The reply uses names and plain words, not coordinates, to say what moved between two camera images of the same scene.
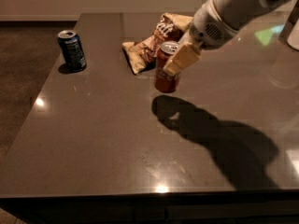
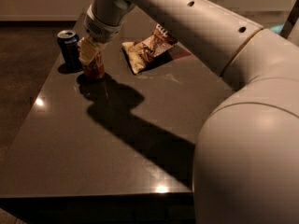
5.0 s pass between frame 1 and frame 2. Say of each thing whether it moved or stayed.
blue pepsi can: stayed
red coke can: moved
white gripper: moved
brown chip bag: stayed
